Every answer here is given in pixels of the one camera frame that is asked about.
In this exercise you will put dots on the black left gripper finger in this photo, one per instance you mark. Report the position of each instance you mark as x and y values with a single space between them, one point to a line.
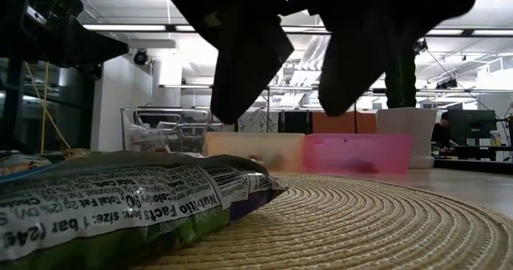
88 45

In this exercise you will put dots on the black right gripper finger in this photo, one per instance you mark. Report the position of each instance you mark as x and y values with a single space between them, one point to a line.
244 53
368 33

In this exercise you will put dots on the peanut butter chocolate granola bar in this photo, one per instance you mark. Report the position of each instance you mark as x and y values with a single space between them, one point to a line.
76 154
20 162

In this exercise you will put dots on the oatmeal raisin granola bar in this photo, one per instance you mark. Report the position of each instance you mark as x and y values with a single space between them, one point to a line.
120 206

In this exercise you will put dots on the green cactus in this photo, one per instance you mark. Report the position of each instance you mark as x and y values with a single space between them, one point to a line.
401 89

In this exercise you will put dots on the black metal rack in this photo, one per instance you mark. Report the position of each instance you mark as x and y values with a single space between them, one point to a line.
80 114

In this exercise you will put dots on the orange partition panel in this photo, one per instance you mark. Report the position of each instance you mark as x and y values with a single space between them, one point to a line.
348 125

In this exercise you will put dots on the white plant pot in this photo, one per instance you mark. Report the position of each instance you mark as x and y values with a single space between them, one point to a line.
405 134

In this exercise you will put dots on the clear plastic bin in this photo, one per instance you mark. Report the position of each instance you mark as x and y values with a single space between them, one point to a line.
168 142

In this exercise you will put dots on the pink plastic bin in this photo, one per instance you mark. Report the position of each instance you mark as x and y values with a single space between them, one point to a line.
380 150

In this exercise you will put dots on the person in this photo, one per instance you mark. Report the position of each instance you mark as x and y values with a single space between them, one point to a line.
441 135

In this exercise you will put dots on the black computer monitor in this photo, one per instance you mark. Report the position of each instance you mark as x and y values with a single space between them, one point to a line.
471 126

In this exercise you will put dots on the black background desk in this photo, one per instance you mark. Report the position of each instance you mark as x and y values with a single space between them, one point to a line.
473 153

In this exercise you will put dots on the small bottle on desk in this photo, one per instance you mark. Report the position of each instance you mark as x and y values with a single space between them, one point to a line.
496 138

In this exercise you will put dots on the round woven straw placemat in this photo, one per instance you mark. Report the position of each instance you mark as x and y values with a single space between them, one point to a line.
360 230

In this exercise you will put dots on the black wall-mounted camera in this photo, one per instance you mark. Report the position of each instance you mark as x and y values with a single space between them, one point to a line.
140 57

